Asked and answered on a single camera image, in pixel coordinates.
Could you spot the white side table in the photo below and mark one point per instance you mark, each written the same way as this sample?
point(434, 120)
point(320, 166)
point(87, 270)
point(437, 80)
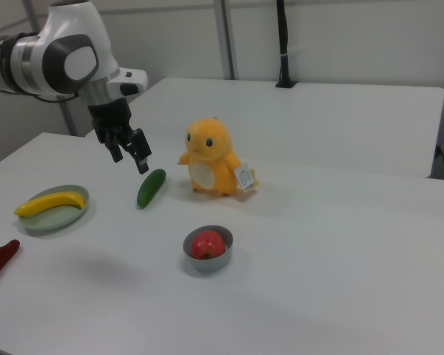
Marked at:
point(299, 122)

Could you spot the pale green plastic plate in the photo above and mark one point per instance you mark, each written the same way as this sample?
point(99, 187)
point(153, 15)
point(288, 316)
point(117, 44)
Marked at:
point(55, 222)

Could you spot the yellow toy banana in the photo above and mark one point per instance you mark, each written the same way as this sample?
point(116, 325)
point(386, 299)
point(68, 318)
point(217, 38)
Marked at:
point(52, 202)

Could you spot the orange plush dinosaur toy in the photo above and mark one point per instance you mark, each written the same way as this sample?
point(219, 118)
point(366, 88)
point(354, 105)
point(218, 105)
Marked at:
point(207, 148)

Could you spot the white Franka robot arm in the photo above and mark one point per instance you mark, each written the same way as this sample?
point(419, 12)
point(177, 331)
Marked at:
point(59, 63)

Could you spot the grey metal bowl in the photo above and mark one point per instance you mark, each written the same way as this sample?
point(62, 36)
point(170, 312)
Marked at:
point(211, 265)

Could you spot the green toy cucumber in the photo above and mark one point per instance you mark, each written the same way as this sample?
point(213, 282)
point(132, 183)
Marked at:
point(150, 188)

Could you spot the white paper toy tag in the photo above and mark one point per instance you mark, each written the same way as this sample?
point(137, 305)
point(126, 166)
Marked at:
point(245, 177)

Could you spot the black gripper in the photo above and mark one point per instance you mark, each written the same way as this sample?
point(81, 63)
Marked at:
point(111, 118)

